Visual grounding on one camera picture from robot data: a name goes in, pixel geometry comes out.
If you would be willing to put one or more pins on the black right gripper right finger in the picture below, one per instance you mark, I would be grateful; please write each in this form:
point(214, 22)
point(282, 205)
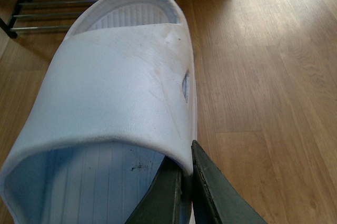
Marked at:
point(214, 199)

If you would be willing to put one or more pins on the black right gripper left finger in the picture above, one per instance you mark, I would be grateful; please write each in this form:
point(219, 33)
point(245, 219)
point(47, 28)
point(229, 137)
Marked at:
point(161, 203)

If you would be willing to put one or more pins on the white slide sandal right-held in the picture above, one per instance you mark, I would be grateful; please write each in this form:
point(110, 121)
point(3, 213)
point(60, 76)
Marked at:
point(118, 98)

